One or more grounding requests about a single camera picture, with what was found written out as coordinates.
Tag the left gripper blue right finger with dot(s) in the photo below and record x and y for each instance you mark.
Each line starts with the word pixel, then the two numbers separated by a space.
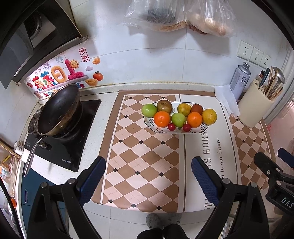
pixel 207 178

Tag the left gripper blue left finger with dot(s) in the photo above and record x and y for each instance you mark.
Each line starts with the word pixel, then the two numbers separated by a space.
pixel 88 180

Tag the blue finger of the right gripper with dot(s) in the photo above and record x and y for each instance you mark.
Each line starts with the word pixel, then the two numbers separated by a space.
pixel 267 166
pixel 286 157

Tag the red cherry tomato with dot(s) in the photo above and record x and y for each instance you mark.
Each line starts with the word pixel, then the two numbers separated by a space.
pixel 171 127
pixel 186 127

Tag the orange tangerine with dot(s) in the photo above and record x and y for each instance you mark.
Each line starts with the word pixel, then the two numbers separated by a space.
pixel 194 119
pixel 162 119

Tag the large yellow orange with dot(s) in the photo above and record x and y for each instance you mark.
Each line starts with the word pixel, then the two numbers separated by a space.
pixel 209 116

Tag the green apple front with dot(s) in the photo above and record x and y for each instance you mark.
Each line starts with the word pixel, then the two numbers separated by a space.
pixel 178 119

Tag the green apple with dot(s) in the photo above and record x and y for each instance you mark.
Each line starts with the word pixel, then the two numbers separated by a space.
pixel 178 119
pixel 149 110

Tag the dark red-orange tangerine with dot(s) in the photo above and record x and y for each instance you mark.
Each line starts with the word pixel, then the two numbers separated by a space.
pixel 197 108

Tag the yellow citrus fruit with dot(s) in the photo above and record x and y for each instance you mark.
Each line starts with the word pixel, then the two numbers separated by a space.
pixel 184 108

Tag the orange tangerine front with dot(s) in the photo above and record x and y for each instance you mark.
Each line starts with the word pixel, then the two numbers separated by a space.
pixel 162 119

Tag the brown apple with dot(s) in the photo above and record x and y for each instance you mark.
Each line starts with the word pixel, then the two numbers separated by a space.
pixel 165 106

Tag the black gas stove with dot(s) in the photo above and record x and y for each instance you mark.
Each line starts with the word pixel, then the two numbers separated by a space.
pixel 65 149

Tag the blue cabinet door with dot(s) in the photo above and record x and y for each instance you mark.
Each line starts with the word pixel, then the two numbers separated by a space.
pixel 31 197

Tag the cream utensil holder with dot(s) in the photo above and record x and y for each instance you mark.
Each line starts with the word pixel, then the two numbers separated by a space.
pixel 254 105

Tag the checkered counter mat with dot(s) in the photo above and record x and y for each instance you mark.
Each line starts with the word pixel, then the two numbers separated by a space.
pixel 150 170

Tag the wooden chopsticks bundle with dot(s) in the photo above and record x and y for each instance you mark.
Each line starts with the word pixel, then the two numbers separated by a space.
pixel 265 86

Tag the grey slipper foot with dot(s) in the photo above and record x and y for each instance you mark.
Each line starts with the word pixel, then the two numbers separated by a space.
pixel 159 228

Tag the black frying pan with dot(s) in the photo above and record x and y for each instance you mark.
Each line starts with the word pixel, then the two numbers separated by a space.
pixel 54 116

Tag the white paper towel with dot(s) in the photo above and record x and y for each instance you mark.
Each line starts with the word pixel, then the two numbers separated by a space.
pixel 226 98

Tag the metal ladle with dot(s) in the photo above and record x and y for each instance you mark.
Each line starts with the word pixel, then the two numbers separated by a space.
pixel 280 77

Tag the floral ceramic plate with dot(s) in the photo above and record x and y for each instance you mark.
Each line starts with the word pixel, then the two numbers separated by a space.
pixel 150 124

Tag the silver spray can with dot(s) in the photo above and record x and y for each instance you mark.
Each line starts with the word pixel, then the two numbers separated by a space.
pixel 240 79

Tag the plastic bag with eggs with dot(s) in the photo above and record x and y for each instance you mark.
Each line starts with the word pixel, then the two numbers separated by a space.
pixel 211 17

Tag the black range hood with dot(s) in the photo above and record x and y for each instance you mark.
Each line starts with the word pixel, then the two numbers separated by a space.
pixel 33 32

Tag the plastic bag dark contents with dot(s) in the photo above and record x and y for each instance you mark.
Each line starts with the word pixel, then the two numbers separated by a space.
pixel 162 15

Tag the white wall sockets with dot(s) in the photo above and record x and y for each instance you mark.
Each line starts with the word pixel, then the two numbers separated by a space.
pixel 253 55

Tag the colourful wall sticker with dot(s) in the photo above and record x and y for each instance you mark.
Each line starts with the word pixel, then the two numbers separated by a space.
pixel 74 66

